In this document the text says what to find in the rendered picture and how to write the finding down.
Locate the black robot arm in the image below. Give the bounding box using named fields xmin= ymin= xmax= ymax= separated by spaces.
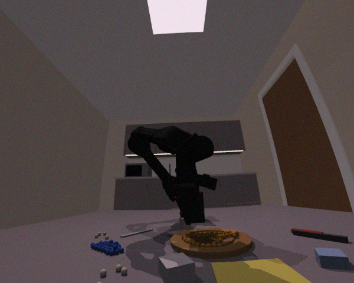
xmin=127 ymin=126 xmax=217 ymax=202

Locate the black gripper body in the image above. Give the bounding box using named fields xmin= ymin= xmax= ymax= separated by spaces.
xmin=171 ymin=164 xmax=199 ymax=198

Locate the brown round bead board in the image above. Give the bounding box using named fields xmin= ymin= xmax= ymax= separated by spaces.
xmin=171 ymin=228 xmax=253 ymax=259

